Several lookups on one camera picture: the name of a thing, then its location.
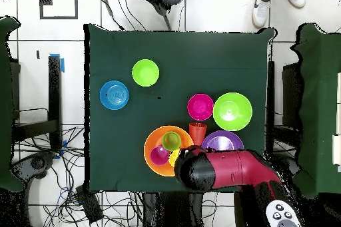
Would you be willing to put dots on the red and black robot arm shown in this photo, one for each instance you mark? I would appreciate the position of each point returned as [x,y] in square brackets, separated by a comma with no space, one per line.
[231,168]

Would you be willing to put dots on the black power strip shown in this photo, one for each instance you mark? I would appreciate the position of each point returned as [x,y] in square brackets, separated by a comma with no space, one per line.
[89,205]

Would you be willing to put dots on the purple cup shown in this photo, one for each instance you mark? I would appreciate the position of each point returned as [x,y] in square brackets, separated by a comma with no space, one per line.
[158,156]

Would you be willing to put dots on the white box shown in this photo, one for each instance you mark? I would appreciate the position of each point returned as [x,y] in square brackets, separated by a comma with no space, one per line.
[337,149]

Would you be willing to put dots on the dark green table cloth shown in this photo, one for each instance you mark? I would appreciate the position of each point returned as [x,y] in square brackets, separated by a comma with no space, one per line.
[186,59]

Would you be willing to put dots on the person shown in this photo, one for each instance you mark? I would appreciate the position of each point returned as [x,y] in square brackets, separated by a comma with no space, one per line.
[260,14]

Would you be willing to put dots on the red-orange cup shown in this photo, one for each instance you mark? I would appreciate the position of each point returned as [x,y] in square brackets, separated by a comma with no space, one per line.
[198,133]

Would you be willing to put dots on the blue bowl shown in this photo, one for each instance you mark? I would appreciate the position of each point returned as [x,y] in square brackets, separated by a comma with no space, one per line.
[114,95]

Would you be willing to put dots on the yellow cup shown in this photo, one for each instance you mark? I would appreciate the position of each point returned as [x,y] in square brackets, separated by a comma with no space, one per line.
[173,157]

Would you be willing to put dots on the small green bowl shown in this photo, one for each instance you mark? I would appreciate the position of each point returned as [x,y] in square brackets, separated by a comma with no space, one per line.
[145,72]

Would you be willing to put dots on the blue tape strip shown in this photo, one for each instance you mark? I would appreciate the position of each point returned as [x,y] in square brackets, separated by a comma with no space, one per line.
[63,65]

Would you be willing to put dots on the large green bowl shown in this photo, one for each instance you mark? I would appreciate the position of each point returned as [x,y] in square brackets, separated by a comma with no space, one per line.
[232,112]

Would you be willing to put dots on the black metal stand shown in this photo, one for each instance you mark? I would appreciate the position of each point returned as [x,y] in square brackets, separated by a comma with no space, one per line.
[54,91]

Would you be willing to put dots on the large orange bowl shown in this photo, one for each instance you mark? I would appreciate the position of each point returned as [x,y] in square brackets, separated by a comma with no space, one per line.
[154,136]

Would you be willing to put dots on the purple bowl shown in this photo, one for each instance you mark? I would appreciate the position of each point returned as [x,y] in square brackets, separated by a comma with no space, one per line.
[222,141]

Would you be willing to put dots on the green cup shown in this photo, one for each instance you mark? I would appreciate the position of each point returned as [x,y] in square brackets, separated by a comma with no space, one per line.
[171,141]

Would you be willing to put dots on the pink bowl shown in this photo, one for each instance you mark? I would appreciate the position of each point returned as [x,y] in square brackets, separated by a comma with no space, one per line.
[200,107]

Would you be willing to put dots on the green cloth covered side table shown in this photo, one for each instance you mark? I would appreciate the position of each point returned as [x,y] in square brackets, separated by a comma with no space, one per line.
[319,104]
[5,104]

